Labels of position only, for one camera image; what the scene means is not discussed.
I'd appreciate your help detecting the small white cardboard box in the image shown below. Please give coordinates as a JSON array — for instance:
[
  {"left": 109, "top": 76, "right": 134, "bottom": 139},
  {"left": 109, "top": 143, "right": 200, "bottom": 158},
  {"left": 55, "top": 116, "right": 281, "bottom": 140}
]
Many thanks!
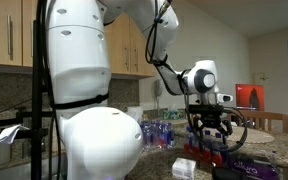
[{"left": 171, "top": 157, "right": 197, "bottom": 180}]

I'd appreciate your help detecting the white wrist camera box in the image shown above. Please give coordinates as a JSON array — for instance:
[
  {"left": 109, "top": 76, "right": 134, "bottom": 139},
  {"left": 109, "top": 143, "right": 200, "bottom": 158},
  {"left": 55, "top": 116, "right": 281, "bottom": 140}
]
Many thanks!
[{"left": 217, "top": 93, "right": 234, "bottom": 103}]

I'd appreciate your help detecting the Fiji water bottle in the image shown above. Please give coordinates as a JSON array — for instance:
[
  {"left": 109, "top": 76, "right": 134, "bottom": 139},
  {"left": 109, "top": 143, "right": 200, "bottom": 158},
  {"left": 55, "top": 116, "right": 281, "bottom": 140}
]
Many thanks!
[
  {"left": 192, "top": 129, "right": 204, "bottom": 159},
  {"left": 183, "top": 125, "right": 194, "bottom": 155},
  {"left": 212, "top": 132, "right": 228, "bottom": 167},
  {"left": 202, "top": 129, "right": 214, "bottom": 163}
]

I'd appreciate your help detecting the purple plastic package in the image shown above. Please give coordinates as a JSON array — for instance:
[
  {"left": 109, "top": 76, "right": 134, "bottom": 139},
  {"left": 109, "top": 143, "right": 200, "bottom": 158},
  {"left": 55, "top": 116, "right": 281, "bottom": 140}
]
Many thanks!
[{"left": 226, "top": 151, "right": 282, "bottom": 180}]

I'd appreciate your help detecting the folded white paper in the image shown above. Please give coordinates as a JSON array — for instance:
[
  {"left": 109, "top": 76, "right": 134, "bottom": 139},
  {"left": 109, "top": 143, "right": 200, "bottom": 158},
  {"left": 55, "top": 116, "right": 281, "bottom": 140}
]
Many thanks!
[{"left": 0, "top": 124, "right": 30, "bottom": 145}]

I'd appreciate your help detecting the black camera stand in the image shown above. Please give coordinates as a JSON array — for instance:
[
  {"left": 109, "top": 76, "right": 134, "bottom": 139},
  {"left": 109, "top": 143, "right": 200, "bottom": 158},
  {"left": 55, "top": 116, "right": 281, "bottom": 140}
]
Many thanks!
[{"left": 0, "top": 19, "right": 57, "bottom": 180}]

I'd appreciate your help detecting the silver cabinet handle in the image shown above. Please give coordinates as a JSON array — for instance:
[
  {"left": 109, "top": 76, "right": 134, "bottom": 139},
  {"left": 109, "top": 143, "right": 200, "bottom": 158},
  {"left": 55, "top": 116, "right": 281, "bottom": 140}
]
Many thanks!
[
  {"left": 134, "top": 44, "right": 140, "bottom": 73},
  {"left": 6, "top": 14, "right": 14, "bottom": 57},
  {"left": 125, "top": 44, "right": 131, "bottom": 72}
]

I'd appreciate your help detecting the wall crucifix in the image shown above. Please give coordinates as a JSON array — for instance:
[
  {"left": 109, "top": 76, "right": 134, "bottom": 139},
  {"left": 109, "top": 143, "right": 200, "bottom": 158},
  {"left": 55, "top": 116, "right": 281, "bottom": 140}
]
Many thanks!
[{"left": 254, "top": 72, "right": 269, "bottom": 84}]

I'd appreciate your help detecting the black cable bundle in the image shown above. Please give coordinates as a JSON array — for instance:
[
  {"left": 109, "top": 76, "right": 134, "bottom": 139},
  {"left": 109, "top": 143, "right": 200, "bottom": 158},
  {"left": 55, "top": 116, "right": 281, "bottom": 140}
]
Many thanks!
[{"left": 37, "top": 0, "right": 248, "bottom": 180}]

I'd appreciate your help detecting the white rounded container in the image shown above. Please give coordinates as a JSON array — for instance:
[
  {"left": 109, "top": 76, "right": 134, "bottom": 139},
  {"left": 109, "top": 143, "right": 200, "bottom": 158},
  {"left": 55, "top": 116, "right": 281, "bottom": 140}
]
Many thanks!
[{"left": 127, "top": 106, "right": 144, "bottom": 123}]

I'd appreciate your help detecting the narrow wooden chair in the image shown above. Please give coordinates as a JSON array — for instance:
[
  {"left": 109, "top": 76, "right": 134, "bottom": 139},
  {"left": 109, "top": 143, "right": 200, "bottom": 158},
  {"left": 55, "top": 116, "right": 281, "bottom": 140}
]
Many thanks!
[{"left": 180, "top": 108, "right": 215, "bottom": 127}]

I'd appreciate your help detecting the red poster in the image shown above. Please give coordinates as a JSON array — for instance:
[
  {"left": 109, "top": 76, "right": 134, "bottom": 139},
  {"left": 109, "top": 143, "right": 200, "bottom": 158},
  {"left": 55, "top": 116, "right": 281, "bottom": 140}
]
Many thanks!
[{"left": 235, "top": 83, "right": 265, "bottom": 112}]

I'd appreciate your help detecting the grey wall phone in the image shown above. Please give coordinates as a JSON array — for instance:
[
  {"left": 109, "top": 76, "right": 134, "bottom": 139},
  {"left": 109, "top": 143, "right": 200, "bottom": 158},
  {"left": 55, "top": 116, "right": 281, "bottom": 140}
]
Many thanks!
[{"left": 154, "top": 79, "right": 164, "bottom": 98}]

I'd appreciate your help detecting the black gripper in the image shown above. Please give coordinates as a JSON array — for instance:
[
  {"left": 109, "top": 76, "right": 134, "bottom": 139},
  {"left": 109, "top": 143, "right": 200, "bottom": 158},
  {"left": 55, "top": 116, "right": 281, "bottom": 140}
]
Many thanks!
[{"left": 187, "top": 104, "right": 234, "bottom": 136}]

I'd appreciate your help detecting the black pouch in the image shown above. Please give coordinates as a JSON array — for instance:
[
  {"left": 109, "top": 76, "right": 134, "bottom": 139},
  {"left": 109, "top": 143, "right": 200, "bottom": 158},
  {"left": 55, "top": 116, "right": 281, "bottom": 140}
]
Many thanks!
[{"left": 212, "top": 166, "right": 249, "bottom": 180}]

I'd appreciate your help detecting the wooden wall cabinet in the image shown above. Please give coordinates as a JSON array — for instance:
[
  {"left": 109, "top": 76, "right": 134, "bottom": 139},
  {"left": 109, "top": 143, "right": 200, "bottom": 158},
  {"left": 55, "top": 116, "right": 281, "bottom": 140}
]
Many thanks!
[{"left": 0, "top": 0, "right": 157, "bottom": 79}]

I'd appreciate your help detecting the green tissue box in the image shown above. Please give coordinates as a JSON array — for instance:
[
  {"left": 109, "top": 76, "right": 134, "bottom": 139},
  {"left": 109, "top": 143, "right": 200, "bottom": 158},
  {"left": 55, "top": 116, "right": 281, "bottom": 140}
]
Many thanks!
[{"left": 163, "top": 109, "right": 186, "bottom": 121}]

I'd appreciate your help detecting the small blue water bottle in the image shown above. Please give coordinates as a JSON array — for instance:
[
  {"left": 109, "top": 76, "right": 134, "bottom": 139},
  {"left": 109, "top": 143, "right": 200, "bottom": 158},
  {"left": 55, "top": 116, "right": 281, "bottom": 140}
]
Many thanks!
[
  {"left": 148, "top": 120, "right": 158, "bottom": 150},
  {"left": 164, "top": 122, "right": 177, "bottom": 149},
  {"left": 156, "top": 121, "right": 167, "bottom": 150},
  {"left": 139, "top": 120, "right": 151, "bottom": 150}
]

